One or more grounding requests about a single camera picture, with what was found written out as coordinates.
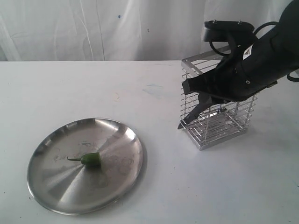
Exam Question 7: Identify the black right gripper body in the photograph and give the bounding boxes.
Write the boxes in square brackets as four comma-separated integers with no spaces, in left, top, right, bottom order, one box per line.
[210,35,278,101]

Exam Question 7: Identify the black handled kitchen knife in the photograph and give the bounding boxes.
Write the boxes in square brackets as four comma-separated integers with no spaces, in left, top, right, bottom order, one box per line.
[177,104,206,130]

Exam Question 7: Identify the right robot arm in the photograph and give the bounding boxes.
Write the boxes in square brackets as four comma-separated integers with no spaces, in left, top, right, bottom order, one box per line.
[181,0,299,124]

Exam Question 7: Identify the round stainless steel plate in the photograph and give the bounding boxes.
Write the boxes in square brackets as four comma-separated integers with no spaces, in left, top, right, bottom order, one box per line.
[27,118,146,215]

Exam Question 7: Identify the white backdrop curtain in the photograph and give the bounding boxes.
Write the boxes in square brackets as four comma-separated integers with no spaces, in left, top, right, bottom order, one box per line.
[0,0,288,61]

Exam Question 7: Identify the chrome wire utensil basket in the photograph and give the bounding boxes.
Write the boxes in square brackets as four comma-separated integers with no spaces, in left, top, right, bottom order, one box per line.
[180,50,257,150]

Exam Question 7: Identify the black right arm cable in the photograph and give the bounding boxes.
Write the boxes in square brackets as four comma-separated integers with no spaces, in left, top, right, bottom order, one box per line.
[207,21,299,82]

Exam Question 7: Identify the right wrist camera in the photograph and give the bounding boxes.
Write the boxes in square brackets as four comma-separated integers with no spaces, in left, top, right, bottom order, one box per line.
[201,20,254,42]

